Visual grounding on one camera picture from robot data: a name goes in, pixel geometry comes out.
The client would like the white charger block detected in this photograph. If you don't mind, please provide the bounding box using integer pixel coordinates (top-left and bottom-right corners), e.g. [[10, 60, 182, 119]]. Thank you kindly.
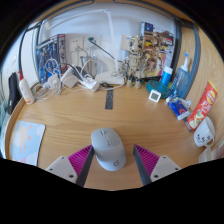
[[60, 67, 80, 89]]

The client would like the small white desk clock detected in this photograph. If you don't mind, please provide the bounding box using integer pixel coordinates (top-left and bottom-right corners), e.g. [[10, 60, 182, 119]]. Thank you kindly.
[[148, 89, 162, 103]]

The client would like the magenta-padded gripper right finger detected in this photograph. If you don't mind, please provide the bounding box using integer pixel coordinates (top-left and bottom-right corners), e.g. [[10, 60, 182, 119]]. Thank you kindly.
[[133, 144, 183, 186]]

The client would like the blue tissue packet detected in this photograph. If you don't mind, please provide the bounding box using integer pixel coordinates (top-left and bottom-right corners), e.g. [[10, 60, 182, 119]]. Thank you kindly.
[[165, 94, 192, 121]]

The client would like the blue spray bottle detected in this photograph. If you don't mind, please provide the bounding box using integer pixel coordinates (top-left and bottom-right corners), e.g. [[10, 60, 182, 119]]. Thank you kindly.
[[171, 52, 192, 100]]

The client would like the blue model kit box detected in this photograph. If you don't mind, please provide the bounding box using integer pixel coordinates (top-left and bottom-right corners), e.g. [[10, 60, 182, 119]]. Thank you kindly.
[[35, 33, 68, 84]]

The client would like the white desk lamp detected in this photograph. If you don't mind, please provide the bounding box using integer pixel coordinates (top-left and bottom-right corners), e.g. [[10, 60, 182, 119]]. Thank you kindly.
[[44, 8, 126, 86]]

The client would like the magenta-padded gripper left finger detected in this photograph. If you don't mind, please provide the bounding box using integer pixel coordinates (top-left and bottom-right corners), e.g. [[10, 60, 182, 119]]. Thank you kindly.
[[44, 144, 95, 188]]

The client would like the small blue-capped white bottle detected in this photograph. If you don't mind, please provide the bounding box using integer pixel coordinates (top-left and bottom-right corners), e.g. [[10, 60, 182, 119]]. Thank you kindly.
[[160, 65, 174, 87]]

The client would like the flat black strip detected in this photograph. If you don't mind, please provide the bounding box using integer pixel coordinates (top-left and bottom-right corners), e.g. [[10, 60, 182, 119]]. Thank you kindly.
[[104, 89, 115, 110]]

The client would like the colourful printed box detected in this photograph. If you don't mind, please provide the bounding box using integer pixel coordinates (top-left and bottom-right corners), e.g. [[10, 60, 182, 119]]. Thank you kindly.
[[139, 21, 176, 79]]

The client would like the grey computer mouse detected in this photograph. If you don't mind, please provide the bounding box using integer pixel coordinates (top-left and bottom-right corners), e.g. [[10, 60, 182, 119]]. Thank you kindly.
[[90, 127, 127, 172]]

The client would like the white mug with black drawing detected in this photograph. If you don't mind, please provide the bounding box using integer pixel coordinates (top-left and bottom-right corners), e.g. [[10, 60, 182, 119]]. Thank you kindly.
[[193, 115, 216, 148]]

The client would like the beige robot figure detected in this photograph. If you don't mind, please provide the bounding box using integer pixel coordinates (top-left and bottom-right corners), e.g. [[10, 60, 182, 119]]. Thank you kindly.
[[124, 34, 148, 89]]

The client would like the pale blue sun-print mouse pad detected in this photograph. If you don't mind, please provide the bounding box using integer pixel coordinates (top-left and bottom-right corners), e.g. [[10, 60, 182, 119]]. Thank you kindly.
[[9, 120, 46, 167]]

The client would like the red chips can yellow lid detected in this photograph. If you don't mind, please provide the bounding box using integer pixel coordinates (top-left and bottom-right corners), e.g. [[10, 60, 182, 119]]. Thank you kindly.
[[185, 80, 219, 132]]

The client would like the round teal tin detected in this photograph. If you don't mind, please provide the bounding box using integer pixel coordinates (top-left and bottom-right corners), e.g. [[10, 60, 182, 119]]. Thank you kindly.
[[145, 79, 172, 100]]

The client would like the black bag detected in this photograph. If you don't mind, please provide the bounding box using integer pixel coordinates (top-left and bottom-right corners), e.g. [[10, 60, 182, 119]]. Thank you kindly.
[[7, 71, 22, 115]]

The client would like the tangled white cable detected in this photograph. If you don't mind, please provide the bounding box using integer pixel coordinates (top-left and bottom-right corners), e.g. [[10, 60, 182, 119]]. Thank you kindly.
[[32, 58, 84, 101]]

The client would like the white bottle with red cap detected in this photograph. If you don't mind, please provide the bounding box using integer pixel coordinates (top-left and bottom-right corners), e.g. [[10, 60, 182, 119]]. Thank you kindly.
[[17, 69, 36, 105]]

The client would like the clear plastic cup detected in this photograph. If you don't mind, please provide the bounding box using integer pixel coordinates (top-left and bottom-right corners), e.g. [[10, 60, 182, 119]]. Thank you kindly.
[[198, 143, 224, 164]]

